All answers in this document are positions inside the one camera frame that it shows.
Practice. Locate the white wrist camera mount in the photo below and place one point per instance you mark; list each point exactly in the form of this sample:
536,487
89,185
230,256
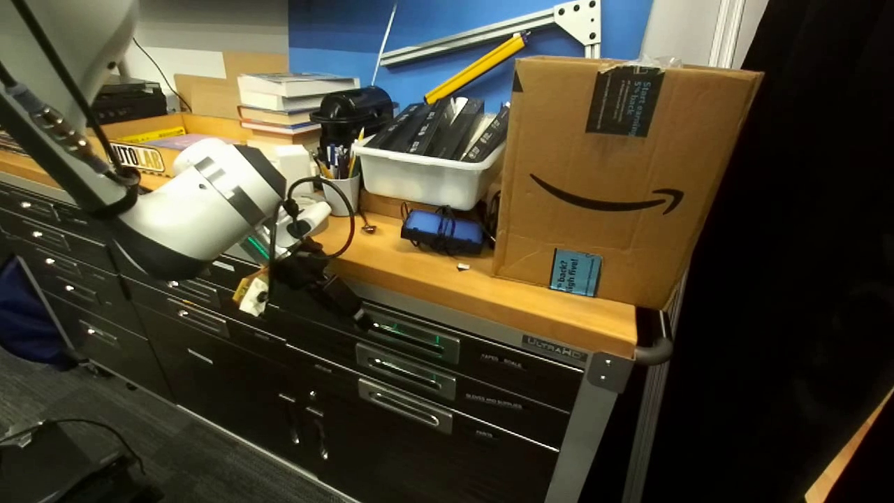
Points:
311,219

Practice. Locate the black drawer cabinet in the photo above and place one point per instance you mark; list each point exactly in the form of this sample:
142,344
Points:
420,457

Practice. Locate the yellow cardboard box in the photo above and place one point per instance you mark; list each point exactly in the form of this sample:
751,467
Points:
155,129

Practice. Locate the flat brown cardboard sheet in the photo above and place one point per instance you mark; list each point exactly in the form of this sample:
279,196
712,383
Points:
211,93

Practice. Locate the stack of books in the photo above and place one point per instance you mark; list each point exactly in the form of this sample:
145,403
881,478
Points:
295,100

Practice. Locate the grey metal bench leg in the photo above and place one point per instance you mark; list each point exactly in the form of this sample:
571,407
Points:
596,428

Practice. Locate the perforated silver metal rail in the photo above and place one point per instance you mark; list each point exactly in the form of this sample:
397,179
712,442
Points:
503,30

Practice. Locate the small metal screw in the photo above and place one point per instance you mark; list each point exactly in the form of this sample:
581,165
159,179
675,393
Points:
461,266

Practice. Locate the blue and black tool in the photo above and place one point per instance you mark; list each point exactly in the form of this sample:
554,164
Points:
444,230

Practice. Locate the yellow bar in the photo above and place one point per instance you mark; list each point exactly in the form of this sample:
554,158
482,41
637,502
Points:
476,68

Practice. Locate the grey metal tool drawer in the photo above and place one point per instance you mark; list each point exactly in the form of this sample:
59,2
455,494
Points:
485,360

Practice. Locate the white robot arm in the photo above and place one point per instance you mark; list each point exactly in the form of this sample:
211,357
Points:
184,214

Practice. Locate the black flat devices stack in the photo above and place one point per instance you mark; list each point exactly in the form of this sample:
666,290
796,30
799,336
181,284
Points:
437,128

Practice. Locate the dark blue chair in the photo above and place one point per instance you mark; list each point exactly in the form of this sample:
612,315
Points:
22,316

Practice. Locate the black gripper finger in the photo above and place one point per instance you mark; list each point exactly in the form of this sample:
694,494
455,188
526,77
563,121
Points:
339,298
356,321

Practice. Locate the black panel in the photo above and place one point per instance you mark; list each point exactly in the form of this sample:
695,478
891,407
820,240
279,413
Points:
790,281

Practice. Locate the black floor bag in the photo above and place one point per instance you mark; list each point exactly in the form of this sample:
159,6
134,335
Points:
56,470

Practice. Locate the white cup with pens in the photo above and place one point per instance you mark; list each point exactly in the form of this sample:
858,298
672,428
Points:
348,191

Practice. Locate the thin white rod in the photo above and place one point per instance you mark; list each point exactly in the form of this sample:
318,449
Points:
383,47

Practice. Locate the white plastic bin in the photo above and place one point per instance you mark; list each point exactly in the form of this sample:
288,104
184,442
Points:
422,175

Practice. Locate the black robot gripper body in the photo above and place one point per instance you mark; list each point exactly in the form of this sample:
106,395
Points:
296,276

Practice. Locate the brown cardboard shipping box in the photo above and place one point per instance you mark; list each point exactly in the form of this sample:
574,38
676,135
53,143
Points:
605,150

